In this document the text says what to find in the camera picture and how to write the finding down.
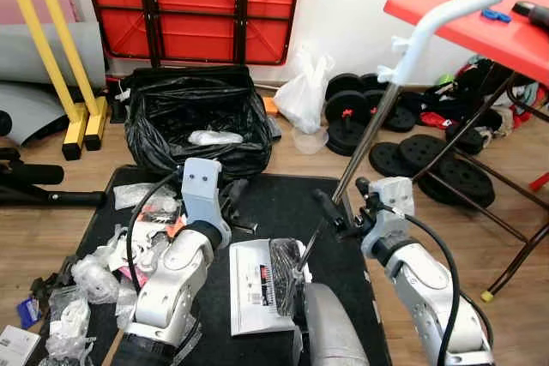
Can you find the grey curved pad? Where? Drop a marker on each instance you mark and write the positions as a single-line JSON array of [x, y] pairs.
[[30, 113]]

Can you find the small orange block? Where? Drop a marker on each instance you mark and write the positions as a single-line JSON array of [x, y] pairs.
[[270, 106]]

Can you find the blue tag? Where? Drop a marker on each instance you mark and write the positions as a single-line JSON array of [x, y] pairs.
[[30, 313]]

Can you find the red printed package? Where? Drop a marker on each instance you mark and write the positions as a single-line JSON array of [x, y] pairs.
[[159, 212]]

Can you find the green cloth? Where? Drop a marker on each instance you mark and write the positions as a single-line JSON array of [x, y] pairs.
[[443, 81]]

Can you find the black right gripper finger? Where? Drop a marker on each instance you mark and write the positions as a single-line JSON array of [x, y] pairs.
[[328, 208], [362, 190]]

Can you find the yellow tubular metal stand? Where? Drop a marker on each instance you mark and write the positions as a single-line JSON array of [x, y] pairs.
[[73, 134]]

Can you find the grey robot right leg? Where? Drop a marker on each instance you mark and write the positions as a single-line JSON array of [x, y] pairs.
[[334, 332]]

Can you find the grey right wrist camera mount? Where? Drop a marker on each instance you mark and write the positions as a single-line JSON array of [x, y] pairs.
[[396, 194]]

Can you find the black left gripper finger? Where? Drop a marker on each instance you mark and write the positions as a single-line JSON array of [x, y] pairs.
[[237, 193]]

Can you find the crumpled clear plastic wrap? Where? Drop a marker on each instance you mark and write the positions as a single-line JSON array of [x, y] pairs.
[[133, 196]]

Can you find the pile of dark clothes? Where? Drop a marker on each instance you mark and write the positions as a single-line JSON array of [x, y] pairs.
[[429, 104]]

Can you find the white printed box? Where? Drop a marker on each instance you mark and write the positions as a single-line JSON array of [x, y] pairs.
[[17, 349]]

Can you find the black weight plate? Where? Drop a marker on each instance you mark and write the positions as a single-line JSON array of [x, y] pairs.
[[388, 160], [345, 139], [425, 150], [463, 182], [465, 138]]

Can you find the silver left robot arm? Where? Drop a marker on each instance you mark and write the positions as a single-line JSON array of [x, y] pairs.
[[176, 280]]

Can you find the black handheld device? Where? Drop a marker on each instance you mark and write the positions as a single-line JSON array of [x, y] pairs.
[[532, 14]]

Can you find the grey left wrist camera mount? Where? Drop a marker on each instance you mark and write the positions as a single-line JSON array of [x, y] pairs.
[[202, 190]]

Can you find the clear plastic cup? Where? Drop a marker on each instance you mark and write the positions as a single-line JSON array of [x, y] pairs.
[[310, 145]]

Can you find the black trash bag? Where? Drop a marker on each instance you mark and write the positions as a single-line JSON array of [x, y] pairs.
[[163, 117]]

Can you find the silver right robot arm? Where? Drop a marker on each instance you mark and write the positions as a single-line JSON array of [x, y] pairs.
[[429, 289]]

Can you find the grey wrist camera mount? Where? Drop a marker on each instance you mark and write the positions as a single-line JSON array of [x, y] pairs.
[[202, 190], [396, 194]]

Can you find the blue plastic clip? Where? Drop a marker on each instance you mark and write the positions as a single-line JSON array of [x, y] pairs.
[[493, 15]]

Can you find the bubble wrap packet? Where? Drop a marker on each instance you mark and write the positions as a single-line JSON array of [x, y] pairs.
[[214, 137]]

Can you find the white plastic bag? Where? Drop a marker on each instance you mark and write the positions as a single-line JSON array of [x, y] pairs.
[[304, 96]]

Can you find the red table brown legs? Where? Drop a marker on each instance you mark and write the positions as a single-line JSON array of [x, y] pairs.
[[480, 40]]

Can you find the bubble wrap lump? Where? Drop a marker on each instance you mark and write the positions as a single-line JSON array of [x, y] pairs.
[[93, 278]]

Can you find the clear plastic bag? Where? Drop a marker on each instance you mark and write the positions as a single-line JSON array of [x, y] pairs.
[[69, 323]]

